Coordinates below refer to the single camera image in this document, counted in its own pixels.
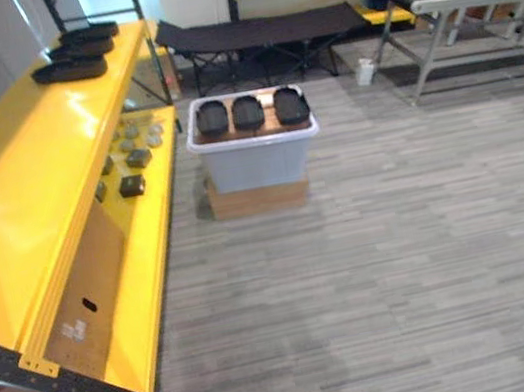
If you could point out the black plastic housing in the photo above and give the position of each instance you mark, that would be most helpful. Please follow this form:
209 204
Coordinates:
247 113
84 49
211 119
91 32
291 107
70 71

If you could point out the yellow shelf board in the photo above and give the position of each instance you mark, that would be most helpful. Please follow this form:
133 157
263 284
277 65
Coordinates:
159 188
33 165

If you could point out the low brown cardboard box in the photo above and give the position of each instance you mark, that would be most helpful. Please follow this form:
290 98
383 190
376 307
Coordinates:
258 201

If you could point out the grey plastic storage bin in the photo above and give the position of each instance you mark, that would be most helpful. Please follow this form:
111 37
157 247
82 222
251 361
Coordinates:
256 161

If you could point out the brown cardboard sheet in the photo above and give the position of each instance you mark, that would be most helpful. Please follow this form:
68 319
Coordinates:
269 116

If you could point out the small grey round part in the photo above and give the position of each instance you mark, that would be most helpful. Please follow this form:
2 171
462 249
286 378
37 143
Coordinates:
155 140
156 129
127 145
131 131

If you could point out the small black box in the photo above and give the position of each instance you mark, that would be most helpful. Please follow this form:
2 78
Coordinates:
138 158
107 165
132 186
101 192

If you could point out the white plastic jug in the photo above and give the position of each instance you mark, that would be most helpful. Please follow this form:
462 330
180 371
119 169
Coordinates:
365 72

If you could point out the black folding cot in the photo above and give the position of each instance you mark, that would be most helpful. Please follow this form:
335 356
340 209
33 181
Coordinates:
258 31

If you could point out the black steel rack frame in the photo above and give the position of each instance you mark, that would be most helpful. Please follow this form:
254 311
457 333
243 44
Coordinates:
147 48

